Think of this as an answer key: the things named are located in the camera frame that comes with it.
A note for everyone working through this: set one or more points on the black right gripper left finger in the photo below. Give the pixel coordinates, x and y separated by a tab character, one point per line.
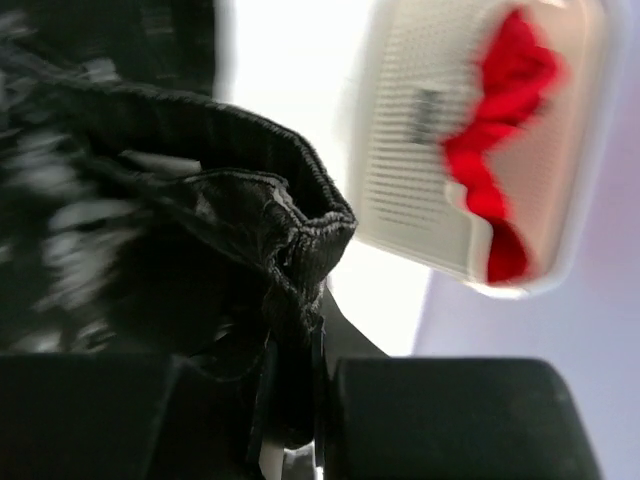
131	416

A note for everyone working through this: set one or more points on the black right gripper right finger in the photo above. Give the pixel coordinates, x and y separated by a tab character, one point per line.
383	417

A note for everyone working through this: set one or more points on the black white patterned trousers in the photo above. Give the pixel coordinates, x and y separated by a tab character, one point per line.
139	212

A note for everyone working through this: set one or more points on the cream perforated plastic basket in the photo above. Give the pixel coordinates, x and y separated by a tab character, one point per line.
472	148

